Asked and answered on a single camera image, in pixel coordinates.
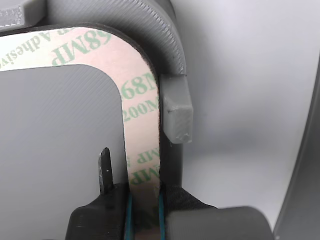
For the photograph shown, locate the dark gray flat plate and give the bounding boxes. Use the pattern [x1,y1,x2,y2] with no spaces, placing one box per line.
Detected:
[273,71,320,240]

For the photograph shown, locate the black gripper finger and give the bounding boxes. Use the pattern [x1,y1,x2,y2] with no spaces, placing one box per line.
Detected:
[157,184,275,240]
[65,146,137,240]

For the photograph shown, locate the beige adhesive frame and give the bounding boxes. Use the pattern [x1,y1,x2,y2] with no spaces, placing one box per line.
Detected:
[0,21,163,240]

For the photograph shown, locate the light gray fixture box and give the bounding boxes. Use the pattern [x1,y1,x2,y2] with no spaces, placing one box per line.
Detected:
[0,0,195,240]

